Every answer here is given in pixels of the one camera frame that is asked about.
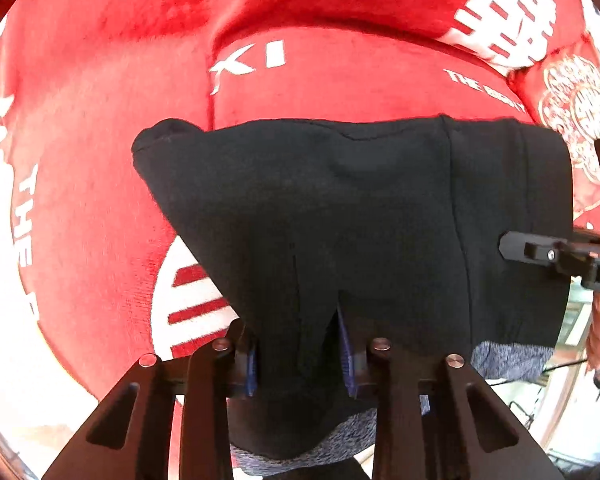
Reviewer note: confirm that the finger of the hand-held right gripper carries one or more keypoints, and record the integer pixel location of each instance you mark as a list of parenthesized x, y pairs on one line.
[(535, 250)]

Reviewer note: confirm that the red pillow with gold embroidery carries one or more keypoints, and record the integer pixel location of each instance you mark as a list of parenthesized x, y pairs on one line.
[(575, 105)]

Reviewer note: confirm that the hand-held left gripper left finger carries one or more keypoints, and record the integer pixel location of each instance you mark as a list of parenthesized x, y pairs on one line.
[(250, 367)]

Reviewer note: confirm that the black pants with grey waistband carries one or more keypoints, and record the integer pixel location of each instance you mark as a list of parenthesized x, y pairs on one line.
[(355, 220)]

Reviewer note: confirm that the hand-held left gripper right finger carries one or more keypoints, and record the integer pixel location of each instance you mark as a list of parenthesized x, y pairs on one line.
[(348, 360)]

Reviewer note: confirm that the red printed blanket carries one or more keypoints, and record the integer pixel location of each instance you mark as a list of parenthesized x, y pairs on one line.
[(105, 160)]

